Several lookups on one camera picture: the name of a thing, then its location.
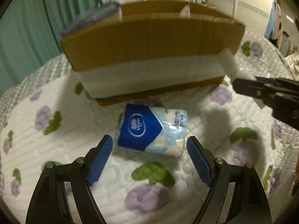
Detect large floral tissue pack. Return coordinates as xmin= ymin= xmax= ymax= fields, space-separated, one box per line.
xmin=60 ymin=2 xmax=122 ymax=37

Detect white green plush ring toy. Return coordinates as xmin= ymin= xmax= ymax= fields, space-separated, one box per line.
xmin=179 ymin=5 xmax=191 ymax=18

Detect crumpled beige clothes pile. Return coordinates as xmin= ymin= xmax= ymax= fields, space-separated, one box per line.
xmin=285 ymin=53 xmax=299 ymax=81

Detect hanging blue clothes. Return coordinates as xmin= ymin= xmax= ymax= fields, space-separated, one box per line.
xmin=264 ymin=0 xmax=283 ymax=48

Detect floral quilted bedspread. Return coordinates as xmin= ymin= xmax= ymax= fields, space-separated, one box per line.
xmin=0 ymin=27 xmax=299 ymax=224

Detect white wardrobe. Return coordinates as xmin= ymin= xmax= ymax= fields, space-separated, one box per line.
xmin=211 ymin=0 xmax=273 ymax=34

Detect blue small tissue pack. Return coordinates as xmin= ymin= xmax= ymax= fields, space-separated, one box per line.
xmin=117 ymin=104 xmax=188 ymax=157

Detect brown cardboard box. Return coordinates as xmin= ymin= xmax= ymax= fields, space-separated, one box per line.
xmin=60 ymin=0 xmax=245 ymax=106

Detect grey checked blanket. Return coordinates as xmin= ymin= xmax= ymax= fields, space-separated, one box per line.
xmin=1 ymin=54 xmax=72 ymax=128

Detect teal curtain left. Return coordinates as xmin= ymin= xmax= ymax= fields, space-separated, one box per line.
xmin=1 ymin=0 xmax=102 ymax=93

